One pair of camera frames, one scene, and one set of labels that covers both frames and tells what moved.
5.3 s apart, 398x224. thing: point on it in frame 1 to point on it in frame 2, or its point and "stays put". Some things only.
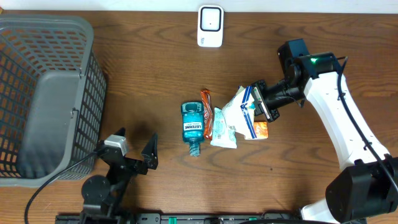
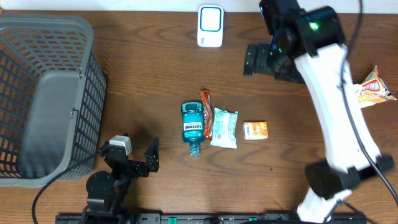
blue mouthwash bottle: x=193 y=126 stays put
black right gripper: x=262 y=105 to x=263 y=65
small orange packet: x=261 y=129 stays put
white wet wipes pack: x=223 y=135 stays put
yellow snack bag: x=239 y=112 to x=373 y=91
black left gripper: x=151 y=156 stays put
